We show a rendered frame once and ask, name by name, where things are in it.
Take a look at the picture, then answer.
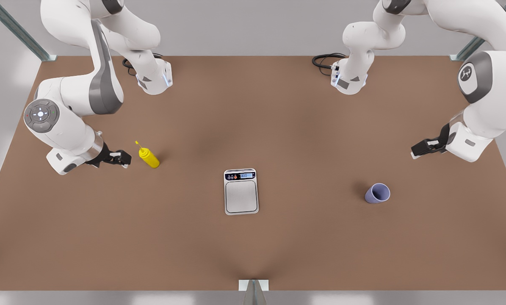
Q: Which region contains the silver kitchen scale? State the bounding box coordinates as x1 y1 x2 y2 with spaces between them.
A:
224 168 260 216

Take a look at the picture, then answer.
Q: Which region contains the black cable loop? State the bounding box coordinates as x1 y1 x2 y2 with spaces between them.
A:
122 53 163 77
312 53 348 77

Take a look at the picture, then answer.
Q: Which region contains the yellow sauce bottle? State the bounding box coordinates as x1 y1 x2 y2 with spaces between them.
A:
135 141 160 169

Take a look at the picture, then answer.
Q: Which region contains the lilac cup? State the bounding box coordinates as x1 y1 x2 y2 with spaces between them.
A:
365 183 391 204

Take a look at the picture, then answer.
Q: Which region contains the silver frame post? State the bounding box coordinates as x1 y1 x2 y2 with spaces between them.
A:
0 0 57 62
449 0 506 62
238 279 269 305

